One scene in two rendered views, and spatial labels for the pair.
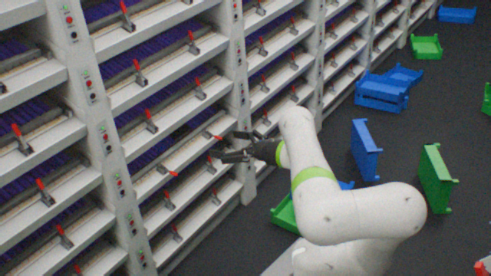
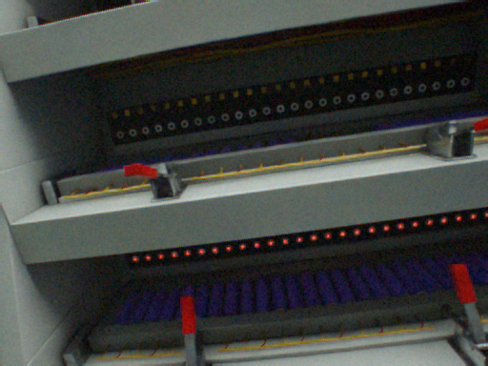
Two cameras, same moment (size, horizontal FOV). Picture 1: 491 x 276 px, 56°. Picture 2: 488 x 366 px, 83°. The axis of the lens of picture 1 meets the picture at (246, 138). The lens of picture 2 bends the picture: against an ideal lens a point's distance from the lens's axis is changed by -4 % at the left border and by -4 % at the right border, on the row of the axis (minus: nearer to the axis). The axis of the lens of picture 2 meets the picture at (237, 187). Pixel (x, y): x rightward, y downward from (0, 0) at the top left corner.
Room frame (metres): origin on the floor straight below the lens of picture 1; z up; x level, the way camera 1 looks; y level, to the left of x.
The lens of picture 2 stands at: (1.27, 0.06, 0.53)
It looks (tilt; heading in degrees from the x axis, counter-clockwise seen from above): 2 degrees up; 56
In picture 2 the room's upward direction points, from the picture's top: 8 degrees counter-clockwise
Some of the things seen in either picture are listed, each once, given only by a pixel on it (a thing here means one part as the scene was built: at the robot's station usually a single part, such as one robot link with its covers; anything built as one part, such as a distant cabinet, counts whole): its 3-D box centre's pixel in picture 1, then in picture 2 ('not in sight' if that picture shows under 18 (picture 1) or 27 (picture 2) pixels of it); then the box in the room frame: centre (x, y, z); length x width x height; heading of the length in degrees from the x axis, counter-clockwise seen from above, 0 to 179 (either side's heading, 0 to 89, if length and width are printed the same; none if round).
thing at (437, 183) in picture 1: (436, 177); not in sight; (1.69, -0.92, 0.10); 0.30 x 0.08 x 0.20; 175
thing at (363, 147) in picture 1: (365, 149); not in sight; (1.96, -0.64, 0.10); 0.30 x 0.08 x 0.20; 1
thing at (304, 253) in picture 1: (318, 267); not in sight; (0.90, -0.19, 0.49); 0.16 x 0.13 x 0.19; 90
